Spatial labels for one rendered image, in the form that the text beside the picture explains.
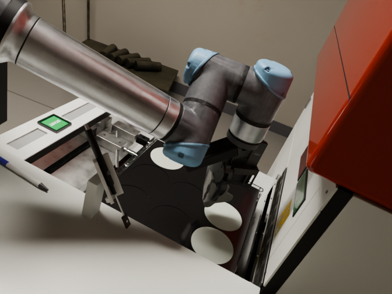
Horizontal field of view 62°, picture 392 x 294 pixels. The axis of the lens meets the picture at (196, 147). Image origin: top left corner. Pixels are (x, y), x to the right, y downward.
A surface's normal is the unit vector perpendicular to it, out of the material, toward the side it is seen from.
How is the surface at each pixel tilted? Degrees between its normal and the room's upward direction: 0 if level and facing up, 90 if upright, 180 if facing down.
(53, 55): 67
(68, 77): 91
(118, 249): 0
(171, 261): 0
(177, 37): 90
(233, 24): 90
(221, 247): 0
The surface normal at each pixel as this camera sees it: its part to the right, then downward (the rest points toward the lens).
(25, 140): 0.31, -0.80
